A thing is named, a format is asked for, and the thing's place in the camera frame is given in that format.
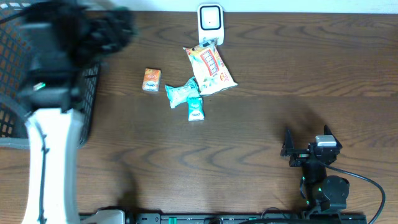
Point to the mint green snack pouch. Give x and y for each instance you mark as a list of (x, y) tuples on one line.
[(179, 95)]

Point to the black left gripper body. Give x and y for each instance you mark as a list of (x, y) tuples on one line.
[(104, 34)]

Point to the dark grey plastic basket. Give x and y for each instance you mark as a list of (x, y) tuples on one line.
[(16, 56)]

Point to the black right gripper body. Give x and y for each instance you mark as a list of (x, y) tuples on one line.
[(301, 155)]

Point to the orange tissue pack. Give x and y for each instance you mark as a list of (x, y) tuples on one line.
[(151, 81)]

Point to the yellow white snack bag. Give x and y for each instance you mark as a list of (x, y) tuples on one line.
[(209, 69)]

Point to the green tissue pack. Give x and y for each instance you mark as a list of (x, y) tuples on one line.
[(195, 109)]

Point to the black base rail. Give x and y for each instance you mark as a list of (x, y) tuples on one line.
[(121, 217)]

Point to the white barcode scanner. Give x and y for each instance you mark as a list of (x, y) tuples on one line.
[(210, 23)]

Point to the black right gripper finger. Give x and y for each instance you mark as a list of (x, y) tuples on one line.
[(327, 131), (288, 140)]

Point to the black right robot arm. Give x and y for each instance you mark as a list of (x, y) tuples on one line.
[(324, 193)]

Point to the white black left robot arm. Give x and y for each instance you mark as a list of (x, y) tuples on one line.
[(53, 95)]

